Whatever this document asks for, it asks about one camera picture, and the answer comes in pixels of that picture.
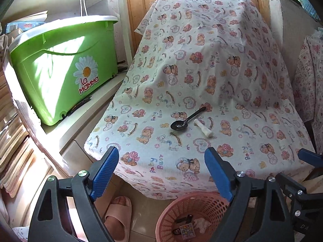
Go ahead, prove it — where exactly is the green plastic tub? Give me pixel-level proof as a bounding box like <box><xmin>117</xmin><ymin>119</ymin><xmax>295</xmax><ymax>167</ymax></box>
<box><xmin>9</xmin><ymin>15</ymin><xmax>120</xmax><ymax>126</ymax></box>

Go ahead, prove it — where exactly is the pink cat print sheet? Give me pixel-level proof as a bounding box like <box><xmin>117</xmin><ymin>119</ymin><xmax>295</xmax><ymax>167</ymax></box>
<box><xmin>11</xmin><ymin>227</ymin><xmax>29</xmax><ymax>242</ymax></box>

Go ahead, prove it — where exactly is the white hanging cord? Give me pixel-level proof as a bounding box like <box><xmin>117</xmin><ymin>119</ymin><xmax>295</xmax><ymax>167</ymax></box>
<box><xmin>79</xmin><ymin>0</ymin><xmax>89</xmax><ymax>17</ymax></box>

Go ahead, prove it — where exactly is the black spoon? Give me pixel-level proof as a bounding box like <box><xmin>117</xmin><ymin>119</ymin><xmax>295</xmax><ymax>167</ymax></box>
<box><xmin>170</xmin><ymin>106</ymin><xmax>207</xmax><ymax>131</ymax></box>

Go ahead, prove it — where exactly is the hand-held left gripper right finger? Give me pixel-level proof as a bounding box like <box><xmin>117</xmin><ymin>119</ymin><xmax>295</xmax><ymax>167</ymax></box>
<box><xmin>204</xmin><ymin>147</ymin><xmax>293</xmax><ymax>242</ymax></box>

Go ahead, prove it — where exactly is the white tissue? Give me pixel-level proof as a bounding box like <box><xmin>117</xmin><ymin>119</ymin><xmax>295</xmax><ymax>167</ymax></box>
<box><xmin>193</xmin><ymin>218</ymin><xmax>212</xmax><ymax>233</ymax></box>

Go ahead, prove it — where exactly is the bear print cloth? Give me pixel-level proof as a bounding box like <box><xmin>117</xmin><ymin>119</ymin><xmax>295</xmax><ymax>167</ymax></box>
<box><xmin>83</xmin><ymin>0</ymin><xmax>317</xmax><ymax>201</ymax></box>

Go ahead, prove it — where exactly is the pink plastic basket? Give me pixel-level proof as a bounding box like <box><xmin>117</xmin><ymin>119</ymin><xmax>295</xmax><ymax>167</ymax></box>
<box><xmin>155</xmin><ymin>191</ymin><xmax>234</xmax><ymax>242</ymax></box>

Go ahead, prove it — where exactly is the white shelf unit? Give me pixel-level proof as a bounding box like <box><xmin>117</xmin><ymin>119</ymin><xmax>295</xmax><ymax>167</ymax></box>
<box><xmin>0</xmin><ymin>0</ymin><xmax>134</xmax><ymax>179</ymax></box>

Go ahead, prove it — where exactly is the black pen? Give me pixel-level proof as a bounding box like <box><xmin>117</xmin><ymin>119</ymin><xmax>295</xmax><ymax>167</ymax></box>
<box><xmin>68</xmin><ymin>96</ymin><xmax>92</xmax><ymax>114</ymax></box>

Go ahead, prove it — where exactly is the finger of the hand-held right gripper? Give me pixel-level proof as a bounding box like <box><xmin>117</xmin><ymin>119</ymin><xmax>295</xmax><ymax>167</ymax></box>
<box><xmin>298</xmin><ymin>149</ymin><xmax>323</xmax><ymax>168</ymax></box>
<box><xmin>276</xmin><ymin>173</ymin><xmax>323</xmax><ymax>218</ymax></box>

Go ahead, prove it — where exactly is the blue flat box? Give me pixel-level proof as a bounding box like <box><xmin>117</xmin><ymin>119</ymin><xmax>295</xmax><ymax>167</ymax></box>
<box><xmin>6</xmin><ymin>21</ymin><xmax>42</xmax><ymax>33</ymax></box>

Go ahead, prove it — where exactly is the pink slipper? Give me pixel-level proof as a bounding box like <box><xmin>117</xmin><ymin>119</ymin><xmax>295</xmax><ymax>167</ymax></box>
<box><xmin>105</xmin><ymin>196</ymin><xmax>132</xmax><ymax>241</ymax></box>

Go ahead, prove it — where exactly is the blue checked cloth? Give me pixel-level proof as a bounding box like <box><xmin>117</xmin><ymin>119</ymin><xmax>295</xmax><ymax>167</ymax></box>
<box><xmin>298</xmin><ymin>0</ymin><xmax>321</xmax><ymax>21</ymax></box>

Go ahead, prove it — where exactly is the colourful square card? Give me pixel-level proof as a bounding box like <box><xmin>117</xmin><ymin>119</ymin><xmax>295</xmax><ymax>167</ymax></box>
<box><xmin>180</xmin><ymin>223</ymin><xmax>195</xmax><ymax>239</ymax></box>

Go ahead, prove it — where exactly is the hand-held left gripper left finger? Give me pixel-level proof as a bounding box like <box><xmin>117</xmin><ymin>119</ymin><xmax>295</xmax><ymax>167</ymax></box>
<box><xmin>28</xmin><ymin>146</ymin><xmax>120</xmax><ymax>242</ymax></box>

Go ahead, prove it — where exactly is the white plastic tube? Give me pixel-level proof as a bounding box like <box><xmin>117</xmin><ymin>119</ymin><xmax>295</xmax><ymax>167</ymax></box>
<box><xmin>194</xmin><ymin>119</ymin><xmax>214</xmax><ymax>138</ymax></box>

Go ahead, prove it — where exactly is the pink stamp print cloth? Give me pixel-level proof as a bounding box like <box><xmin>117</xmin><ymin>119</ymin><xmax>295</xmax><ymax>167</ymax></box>
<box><xmin>293</xmin><ymin>34</ymin><xmax>323</xmax><ymax>152</ymax></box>

